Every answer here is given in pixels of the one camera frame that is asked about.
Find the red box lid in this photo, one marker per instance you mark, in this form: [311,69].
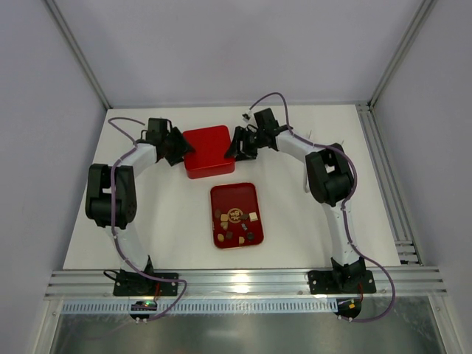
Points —
[210,145]

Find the metal serving tongs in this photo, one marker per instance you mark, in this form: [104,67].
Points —
[328,172]

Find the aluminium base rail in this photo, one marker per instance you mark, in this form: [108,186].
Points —
[409,280]

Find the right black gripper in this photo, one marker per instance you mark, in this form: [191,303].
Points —
[245,142]

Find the cream square chocolate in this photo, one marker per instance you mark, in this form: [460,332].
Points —
[253,217]

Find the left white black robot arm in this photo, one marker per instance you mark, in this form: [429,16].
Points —
[111,202]

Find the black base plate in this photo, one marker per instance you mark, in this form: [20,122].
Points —
[133,284]
[329,282]

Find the white slotted cable duct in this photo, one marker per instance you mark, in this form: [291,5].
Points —
[201,306]

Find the red compartment chocolate box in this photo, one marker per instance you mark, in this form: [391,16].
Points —
[198,171]

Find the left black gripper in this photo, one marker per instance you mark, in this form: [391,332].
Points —
[172,144]

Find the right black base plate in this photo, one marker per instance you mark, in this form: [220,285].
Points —
[329,282]

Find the right aluminium frame post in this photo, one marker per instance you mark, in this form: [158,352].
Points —
[408,38]

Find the aluminium frame post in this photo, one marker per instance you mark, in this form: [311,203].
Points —
[408,38]
[77,53]

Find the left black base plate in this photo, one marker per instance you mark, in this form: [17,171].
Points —
[133,284]

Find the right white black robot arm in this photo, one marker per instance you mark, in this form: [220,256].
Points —
[346,259]

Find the left aluminium frame post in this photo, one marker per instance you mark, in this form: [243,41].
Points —
[77,53]

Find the red chocolate tray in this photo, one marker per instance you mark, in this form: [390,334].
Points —
[234,200]

